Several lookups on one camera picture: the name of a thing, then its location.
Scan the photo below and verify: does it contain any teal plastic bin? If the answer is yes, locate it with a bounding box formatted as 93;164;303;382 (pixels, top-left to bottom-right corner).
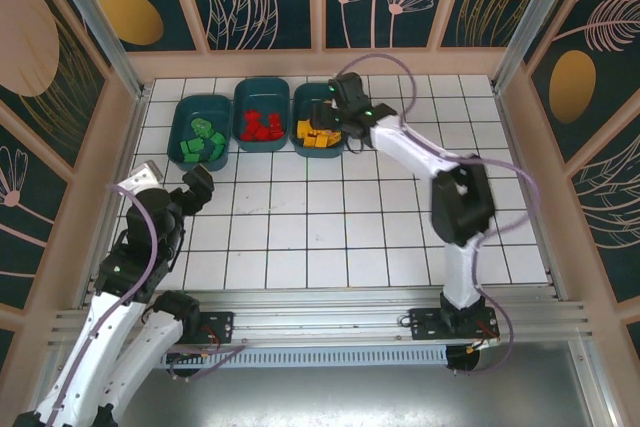
292;82;350;159
233;77;292;153
169;92;234;172

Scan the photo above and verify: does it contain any grey metal shelf plate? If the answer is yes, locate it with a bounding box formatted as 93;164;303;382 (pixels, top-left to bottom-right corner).
47;341;609;427

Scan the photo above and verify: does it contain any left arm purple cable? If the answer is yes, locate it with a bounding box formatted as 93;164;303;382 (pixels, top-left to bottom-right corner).
47;184;250;418

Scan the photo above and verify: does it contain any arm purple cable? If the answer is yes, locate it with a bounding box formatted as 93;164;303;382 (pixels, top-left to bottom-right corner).
47;184;250;418
337;54;541;379

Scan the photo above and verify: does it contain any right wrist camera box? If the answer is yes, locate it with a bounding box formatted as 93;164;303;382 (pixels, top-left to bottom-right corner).
328;73;371;107

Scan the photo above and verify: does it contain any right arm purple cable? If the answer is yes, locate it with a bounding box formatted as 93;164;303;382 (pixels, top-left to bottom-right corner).
337;54;541;379

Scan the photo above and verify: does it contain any aluminium side rail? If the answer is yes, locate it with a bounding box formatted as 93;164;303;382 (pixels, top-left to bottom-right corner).
492;79;571;306
79;86;154;311

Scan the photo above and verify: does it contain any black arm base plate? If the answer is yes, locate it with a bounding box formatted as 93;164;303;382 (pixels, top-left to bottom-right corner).
169;310;236;346
398;306;501;344

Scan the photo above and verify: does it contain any aluminium front rail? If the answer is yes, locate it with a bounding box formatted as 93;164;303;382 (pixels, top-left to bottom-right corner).
47;286;596;351

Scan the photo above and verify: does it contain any grey slotted cable duct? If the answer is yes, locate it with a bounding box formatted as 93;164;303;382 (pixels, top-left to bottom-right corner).
149;345;450;369

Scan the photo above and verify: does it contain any aluminium frame post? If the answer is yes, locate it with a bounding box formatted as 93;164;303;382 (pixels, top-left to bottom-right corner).
491;0;577;93
38;0;153;101

